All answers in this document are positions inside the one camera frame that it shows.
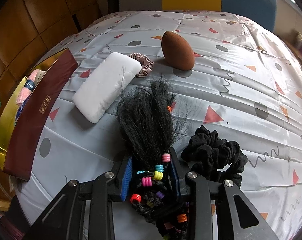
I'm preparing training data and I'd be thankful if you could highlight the wooden wardrobe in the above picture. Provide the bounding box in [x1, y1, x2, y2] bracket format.
[0, 0, 109, 93]

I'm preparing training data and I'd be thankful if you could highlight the white foam block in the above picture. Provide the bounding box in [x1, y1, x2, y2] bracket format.
[73, 52, 142, 124]

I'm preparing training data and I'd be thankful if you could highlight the gold tray box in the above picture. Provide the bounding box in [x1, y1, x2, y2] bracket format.
[0, 48, 78, 181]

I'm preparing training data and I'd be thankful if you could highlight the black velvet scrunchie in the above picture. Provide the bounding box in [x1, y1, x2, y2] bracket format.
[181, 126, 248, 187]

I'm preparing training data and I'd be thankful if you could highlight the wooden side desk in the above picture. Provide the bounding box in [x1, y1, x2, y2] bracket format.
[284, 32, 302, 64]

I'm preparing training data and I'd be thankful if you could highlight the black hair piece with beads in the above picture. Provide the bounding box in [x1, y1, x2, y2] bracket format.
[117, 78, 188, 239]

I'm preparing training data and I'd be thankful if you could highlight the pink fuzzy towel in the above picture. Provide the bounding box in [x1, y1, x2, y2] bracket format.
[16, 69, 46, 106]

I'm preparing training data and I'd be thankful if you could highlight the blue patterned packet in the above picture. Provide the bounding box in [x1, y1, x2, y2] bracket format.
[14, 98, 28, 124]

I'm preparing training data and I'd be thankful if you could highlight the patterned white bed sheet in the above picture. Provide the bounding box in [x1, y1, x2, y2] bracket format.
[15, 11, 302, 239]

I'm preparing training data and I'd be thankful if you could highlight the pink satin scrunchie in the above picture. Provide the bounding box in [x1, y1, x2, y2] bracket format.
[129, 53, 154, 78]

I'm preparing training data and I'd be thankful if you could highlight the brown egg makeup sponge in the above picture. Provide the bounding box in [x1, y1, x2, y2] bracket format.
[161, 31, 195, 71]

